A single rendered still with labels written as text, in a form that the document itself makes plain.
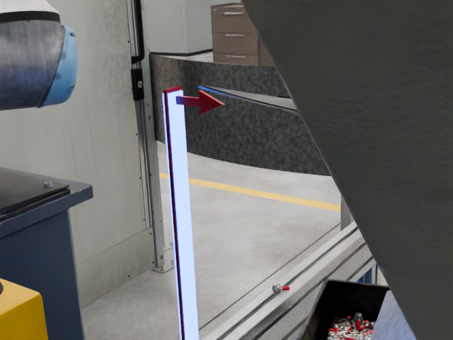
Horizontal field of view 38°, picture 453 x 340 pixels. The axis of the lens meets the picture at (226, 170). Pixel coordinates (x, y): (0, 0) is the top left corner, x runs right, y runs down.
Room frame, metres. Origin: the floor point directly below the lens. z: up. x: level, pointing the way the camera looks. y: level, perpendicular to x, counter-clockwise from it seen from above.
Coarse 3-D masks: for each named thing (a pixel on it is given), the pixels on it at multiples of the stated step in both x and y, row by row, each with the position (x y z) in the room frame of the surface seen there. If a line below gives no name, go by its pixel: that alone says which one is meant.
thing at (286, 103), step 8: (208, 88) 0.51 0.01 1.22; (216, 88) 0.52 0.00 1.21; (232, 96) 0.51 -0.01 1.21; (240, 96) 0.50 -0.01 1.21; (248, 96) 0.50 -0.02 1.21; (256, 96) 0.51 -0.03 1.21; (264, 96) 0.52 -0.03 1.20; (272, 96) 0.54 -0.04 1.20; (280, 96) 0.56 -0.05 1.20; (264, 104) 0.49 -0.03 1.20; (272, 104) 0.49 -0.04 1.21; (280, 104) 0.49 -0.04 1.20; (288, 104) 0.50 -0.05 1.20; (296, 112) 0.49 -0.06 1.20
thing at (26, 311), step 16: (0, 288) 0.46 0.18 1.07; (16, 288) 0.46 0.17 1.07; (0, 304) 0.44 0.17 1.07; (16, 304) 0.44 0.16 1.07; (32, 304) 0.45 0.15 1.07; (0, 320) 0.42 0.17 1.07; (16, 320) 0.43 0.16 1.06; (32, 320) 0.45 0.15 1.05; (0, 336) 0.42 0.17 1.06; (16, 336) 0.43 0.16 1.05; (32, 336) 0.44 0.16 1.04
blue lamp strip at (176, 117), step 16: (176, 112) 0.65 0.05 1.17; (176, 128) 0.65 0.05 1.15; (176, 144) 0.65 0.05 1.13; (176, 160) 0.64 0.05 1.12; (176, 176) 0.64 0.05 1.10; (176, 192) 0.64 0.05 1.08; (176, 208) 0.64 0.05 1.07; (192, 256) 0.66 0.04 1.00; (192, 272) 0.66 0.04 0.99; (192, 288) 0.65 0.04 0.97; (192, 304) 0.65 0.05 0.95; (192, 320) 0.65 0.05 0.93; (192, 336) 0.65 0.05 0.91
